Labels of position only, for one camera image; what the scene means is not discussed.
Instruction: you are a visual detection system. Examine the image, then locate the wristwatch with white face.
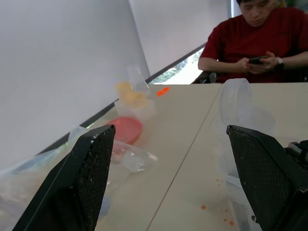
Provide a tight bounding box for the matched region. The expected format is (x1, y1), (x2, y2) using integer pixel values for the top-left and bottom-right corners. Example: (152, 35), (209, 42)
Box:
(275, 56), (285, 71)

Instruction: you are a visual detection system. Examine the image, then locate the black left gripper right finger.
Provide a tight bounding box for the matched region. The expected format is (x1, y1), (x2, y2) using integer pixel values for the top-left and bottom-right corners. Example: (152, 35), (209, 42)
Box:
(226, 125), (308, 231)

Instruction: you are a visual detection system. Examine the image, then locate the tall clear plastic cup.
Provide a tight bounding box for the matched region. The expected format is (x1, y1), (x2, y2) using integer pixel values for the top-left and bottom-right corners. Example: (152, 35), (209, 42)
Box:
(212, 78), (277, 178)

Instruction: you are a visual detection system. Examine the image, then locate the wide white roller blind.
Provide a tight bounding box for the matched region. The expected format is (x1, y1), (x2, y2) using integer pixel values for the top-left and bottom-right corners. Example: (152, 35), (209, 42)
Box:
(0, 0), (151, 170)

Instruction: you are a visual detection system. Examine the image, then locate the black smartphone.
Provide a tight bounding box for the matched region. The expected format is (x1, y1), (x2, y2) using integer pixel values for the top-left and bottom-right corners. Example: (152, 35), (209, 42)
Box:
(247, 55), (269, 65)

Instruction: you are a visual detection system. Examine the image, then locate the black machine part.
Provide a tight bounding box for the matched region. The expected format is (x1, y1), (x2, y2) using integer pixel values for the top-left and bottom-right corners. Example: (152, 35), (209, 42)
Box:
(284, 141), (308, 167)

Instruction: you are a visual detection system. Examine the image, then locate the black office chair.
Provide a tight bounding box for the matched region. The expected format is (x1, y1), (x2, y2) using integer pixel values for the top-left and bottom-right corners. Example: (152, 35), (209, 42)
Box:
(192, 70), (218, 84)

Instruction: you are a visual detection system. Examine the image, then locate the clear container with yellow contents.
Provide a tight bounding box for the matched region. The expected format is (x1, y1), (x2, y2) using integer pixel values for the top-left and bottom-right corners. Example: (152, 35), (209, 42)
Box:
(114, 81), (157, 122)

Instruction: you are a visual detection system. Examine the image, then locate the ribbed clear plastic cup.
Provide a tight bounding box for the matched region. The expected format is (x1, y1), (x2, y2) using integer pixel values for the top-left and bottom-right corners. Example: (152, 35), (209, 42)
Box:
(223, 173), (263, 231)

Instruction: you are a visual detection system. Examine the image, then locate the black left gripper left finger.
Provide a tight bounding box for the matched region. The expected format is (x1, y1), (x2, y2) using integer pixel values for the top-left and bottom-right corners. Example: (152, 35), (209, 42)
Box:
(12, 124), (116, 231)

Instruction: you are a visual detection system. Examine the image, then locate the large clear plastic bag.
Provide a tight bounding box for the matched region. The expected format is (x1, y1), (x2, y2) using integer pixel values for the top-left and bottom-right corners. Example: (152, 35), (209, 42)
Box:
(0, 124), (113, 231)

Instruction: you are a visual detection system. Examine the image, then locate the man's left hand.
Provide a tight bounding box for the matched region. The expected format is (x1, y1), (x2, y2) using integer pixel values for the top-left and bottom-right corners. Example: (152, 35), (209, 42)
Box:
(249, 51), (279, 75)

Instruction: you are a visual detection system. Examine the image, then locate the man in red shirt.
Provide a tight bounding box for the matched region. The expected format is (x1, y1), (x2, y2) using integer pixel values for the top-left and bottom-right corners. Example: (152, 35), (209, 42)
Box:
(197, 0), (308, 84)

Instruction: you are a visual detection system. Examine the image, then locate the man's right hand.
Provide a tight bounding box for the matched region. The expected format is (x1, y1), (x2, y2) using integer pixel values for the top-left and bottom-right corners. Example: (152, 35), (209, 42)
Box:
(234, 57), (254, 74)

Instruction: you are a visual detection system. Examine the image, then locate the red round plastic lid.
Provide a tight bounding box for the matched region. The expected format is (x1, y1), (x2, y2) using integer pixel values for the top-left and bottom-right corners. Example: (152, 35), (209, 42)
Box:
(105, 116), (144, 145)

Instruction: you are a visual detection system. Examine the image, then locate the narrow white roller blind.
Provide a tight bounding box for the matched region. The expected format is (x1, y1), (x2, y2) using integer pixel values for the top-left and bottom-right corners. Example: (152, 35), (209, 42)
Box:
(128, 0), (232, 78)

